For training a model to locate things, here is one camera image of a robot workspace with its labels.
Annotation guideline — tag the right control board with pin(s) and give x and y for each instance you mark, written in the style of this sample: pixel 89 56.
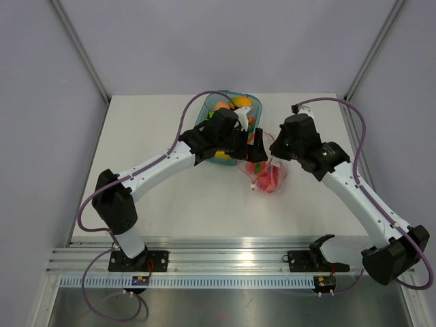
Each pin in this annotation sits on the right control board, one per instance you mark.
pixel 324 285

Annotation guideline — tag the pink peach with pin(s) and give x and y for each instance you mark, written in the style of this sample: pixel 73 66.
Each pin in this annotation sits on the pink peach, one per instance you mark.
pixel 254 168

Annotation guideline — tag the white slotted cable duct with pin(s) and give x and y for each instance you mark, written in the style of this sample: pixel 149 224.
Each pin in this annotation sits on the white slotted cable duct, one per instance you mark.
pixel 193 282

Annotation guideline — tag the clear zip top bag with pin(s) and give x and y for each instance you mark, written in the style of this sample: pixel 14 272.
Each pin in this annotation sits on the clear zip top bag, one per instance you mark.
pixel 268 169

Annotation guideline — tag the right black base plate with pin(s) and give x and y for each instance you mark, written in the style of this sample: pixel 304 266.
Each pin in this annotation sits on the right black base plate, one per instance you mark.
pixel 302 261

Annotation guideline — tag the red apple front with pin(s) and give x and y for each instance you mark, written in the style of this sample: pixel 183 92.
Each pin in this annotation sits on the red apple front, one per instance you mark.
pixel 279 173

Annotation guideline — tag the orange yellow mango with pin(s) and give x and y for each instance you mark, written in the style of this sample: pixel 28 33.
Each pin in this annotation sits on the orange yellow mango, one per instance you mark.
pixel 241 101

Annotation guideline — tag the left control board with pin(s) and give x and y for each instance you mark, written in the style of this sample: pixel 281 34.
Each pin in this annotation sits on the left control board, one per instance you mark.
pixel 140 280

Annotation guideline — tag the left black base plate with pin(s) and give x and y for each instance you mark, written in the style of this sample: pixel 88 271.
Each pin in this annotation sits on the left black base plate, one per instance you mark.
pixel 155 261

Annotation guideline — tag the red apple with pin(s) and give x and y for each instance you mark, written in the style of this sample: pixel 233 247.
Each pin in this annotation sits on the red apple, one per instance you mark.
pixel 279 173
pixel 268 183

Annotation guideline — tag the left aluminium frame post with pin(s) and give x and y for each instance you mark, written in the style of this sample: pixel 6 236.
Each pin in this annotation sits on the left aluminium frame post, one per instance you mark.
pixel 80 50

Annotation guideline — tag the aluminium mounting rail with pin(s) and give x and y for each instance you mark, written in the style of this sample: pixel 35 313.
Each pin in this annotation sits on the aluminium mounting rail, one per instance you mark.
pixel 187 256

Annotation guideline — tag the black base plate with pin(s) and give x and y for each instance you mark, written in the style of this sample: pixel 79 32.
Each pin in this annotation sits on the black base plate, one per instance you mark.
pixel 155 261
pixel 302 261

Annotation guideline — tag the right aluminium frame post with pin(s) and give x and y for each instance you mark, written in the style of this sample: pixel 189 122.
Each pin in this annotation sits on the right aluminium frame post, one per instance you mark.
pixel 376 46

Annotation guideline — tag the pale peach top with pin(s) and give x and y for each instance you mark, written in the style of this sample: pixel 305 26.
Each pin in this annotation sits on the pale peach top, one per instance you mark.
pixel 221 104

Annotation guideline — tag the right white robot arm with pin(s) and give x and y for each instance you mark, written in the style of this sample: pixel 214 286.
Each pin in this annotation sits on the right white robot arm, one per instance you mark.
pixel 397 245

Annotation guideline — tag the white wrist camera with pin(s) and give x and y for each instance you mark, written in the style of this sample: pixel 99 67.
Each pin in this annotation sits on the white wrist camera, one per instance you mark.
pixel 243 119
pixel 302 110

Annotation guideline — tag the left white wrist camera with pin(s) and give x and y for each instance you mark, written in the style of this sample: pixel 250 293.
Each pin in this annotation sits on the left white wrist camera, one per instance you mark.
pixel 243 119

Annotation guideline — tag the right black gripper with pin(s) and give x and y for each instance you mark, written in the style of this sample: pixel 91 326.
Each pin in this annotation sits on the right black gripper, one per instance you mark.
pixel 276 148

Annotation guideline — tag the teal plastic fruit basket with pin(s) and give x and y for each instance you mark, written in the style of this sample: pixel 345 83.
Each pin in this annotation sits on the teal plastic fruit basket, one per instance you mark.
pixel 209 105

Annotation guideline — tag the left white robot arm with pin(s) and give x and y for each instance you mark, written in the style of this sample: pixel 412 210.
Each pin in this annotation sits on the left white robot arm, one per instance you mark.
pixel 116 194

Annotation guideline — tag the control board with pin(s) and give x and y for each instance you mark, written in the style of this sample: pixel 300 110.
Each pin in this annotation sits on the control board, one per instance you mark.
pixel 324 285
pixel 140 280

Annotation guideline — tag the aluminium frame post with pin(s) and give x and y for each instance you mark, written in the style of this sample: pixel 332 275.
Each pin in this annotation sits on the aluminium frame post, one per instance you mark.
pixel 80 50
pixel 376 46

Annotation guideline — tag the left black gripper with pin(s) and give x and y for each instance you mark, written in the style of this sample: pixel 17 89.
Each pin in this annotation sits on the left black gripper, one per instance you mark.
pixel 251 152

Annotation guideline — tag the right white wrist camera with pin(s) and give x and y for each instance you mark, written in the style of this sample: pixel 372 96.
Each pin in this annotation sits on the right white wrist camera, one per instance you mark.
pixel 302 110

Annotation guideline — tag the yellow lemon front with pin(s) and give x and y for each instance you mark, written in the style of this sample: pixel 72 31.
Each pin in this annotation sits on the yellow lemon front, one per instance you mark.
pixel 222 155

